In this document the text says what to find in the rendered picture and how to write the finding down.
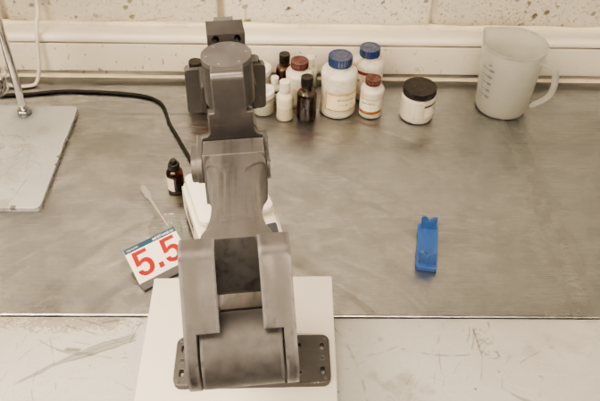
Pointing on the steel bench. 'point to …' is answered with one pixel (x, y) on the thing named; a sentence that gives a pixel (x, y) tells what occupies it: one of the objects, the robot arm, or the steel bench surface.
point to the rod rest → (427, 245)
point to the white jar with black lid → (418, 100)
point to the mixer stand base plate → (31, 154)
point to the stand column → (13, 73)
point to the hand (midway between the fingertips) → (220, 54)
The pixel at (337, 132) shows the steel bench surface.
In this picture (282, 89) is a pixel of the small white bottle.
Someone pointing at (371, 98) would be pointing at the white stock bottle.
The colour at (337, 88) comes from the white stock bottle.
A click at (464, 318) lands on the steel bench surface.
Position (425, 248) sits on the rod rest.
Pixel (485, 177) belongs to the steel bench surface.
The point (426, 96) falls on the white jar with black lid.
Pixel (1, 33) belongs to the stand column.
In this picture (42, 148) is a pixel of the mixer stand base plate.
